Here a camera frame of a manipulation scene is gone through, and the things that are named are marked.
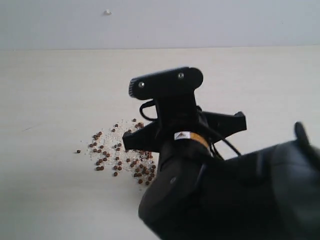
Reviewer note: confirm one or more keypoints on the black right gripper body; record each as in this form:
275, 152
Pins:
179, 118

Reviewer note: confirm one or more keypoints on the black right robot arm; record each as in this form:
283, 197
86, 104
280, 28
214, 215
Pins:
268, 194

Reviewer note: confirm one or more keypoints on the pile of brown pellets and grains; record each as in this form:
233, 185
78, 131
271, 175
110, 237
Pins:
107, 151

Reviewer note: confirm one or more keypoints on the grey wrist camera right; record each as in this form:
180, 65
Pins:
167, 83

